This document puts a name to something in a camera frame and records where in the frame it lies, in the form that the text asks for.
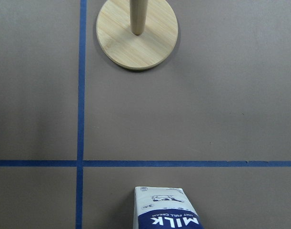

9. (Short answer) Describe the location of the wooden mug tree stand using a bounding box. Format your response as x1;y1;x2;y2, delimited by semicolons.
96;0;178;71

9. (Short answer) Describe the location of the blue white milk carton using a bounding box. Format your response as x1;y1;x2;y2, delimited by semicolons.
133;187;203;229

